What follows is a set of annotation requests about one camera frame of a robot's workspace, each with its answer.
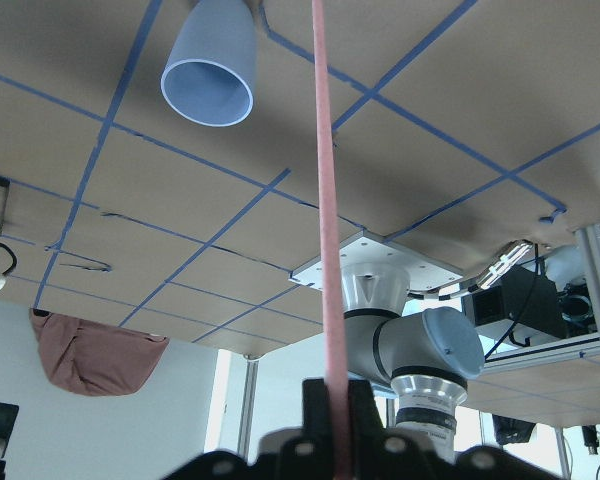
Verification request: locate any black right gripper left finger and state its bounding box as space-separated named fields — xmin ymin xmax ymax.
xmin=302 ymin=378 xmax=333 ymax=450

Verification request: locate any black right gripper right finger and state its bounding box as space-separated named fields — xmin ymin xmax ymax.
xmin=348 ymin=379 xmax=384 ymax=450

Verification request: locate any pink chopstick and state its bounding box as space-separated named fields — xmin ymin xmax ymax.
xmin=311 ymin=1 xmax=353 ymax=479

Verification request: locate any light blue plastic cup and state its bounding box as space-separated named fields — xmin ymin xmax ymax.
xmin=160 ymin=0 xmax=257 ymax=127

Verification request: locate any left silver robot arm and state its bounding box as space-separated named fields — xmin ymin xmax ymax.
xmin=341 ymin=263 xmax=485 ymax=463

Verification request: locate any brown cloth bag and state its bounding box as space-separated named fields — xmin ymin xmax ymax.
xmin=29 ymin=309 xmax=169 ymax=397

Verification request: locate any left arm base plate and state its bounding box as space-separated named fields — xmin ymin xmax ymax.
xmin=290 ymin=231 xmax=462 ymax=309

